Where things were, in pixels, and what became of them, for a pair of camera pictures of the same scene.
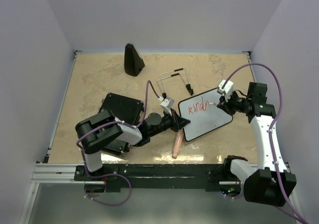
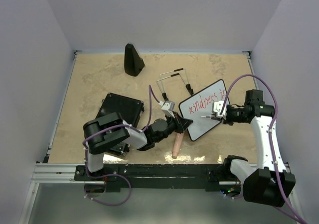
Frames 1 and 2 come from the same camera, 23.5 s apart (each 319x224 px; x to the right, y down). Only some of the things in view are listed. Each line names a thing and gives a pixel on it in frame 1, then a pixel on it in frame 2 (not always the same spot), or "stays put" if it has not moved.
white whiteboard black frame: x=204 y=118 stays put
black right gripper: x=226 y=105 → x=226 y=121
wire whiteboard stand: x=163 y=94 stays put
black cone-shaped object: x=133 y=63 stays put
